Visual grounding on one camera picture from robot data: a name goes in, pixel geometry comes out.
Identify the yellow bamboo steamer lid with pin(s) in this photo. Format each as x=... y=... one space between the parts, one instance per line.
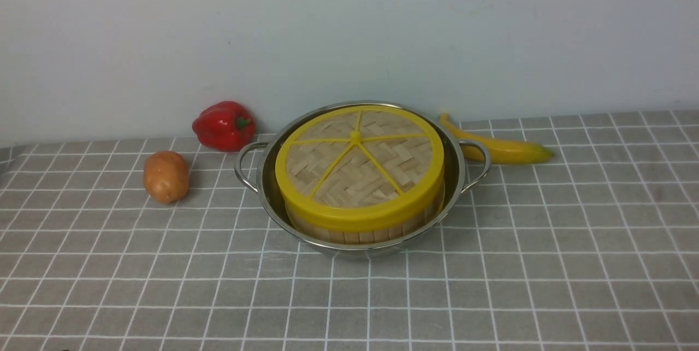
x=361 y=156

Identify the red bell pepper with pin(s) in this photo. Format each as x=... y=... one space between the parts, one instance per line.
x=225 y=127

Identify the yellow banana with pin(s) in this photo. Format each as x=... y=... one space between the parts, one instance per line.
x=502 y=151

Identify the yellow bamboo steamer basket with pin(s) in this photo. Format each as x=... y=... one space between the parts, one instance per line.
x=361 y=230

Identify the brown potato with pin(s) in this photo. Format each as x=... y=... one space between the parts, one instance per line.
x=166 y=177

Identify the stainless steel pot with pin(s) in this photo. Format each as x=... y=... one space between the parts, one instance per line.
x=466 y=163

